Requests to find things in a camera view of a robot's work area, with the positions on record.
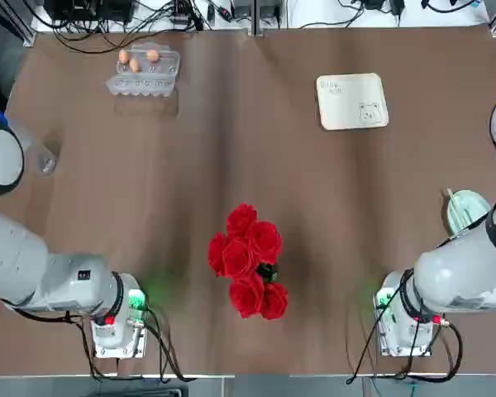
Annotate pale chopstick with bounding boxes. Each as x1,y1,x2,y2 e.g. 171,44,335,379
447,188,469,228
446,189,467,229

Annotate white desk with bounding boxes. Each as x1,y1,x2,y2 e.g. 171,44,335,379
24,0,496,31

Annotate clear plastic egg carton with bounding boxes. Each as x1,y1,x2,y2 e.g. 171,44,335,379
105,42,182,99

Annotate red rose bouquet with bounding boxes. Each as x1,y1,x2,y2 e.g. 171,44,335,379
207,202,289,321

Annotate black base cable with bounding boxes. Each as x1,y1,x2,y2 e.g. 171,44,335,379
142,304,198,384
392,316,466,381
345,285,402,385
2,299,145,381

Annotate pale green plate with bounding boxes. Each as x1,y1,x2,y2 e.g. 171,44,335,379
445,189,492,235

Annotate flat black equipment box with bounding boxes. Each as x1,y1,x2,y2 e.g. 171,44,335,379
44,0,136,25

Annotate cream-white tray with bear print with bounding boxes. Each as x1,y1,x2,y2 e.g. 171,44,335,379
315,72,390,132

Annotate clear bottle with blue cap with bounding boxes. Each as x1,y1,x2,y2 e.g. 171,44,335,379
0,110,64,177

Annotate black cable hub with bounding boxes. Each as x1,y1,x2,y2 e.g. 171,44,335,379
167,6,206,31

